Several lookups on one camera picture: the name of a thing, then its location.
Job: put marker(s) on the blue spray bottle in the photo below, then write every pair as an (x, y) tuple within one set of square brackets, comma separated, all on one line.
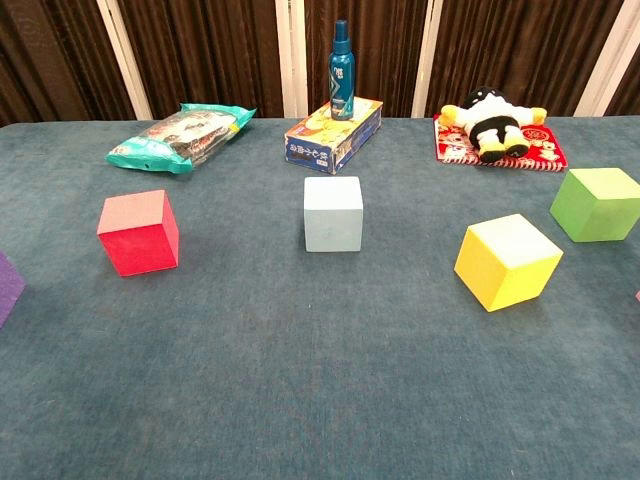
[(341, 75)]

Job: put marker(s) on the teal snack bag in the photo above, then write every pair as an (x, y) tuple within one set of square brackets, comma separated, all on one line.
[(175, 137)]

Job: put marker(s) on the blue yellow tissue box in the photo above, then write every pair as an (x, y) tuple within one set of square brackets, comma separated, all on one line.
[(320, 145)]

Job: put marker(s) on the black white plush toy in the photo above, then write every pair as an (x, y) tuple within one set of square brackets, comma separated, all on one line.
[(492, 125)]

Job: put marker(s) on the green foam cube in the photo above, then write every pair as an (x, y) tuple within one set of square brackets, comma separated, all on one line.
[(595, 210)]

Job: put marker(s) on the yellow foam cube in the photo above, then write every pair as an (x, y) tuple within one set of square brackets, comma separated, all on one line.
[(500, 270)]

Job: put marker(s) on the white frame post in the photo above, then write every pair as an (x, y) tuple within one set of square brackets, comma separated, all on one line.
[(426, 65), (290, 60), (125, 65), (607, 60)]

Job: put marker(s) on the red printed spiral notebook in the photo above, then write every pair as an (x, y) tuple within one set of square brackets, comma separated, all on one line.
[(540, 145)]

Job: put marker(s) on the brown pleated curtain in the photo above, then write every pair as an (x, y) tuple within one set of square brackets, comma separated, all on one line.
[(210, 50)]

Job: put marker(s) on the teal felt table cloth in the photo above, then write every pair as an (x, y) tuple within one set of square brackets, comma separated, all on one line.
[(300, 375)]

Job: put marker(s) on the light blue foam cube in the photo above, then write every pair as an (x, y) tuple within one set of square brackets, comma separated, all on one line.
[(332, 220)]

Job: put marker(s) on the red foam cube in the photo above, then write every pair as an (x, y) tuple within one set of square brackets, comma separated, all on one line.
[(140, 245)]

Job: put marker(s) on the purple foam cube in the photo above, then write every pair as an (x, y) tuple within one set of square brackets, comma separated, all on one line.
[(7, 290)]

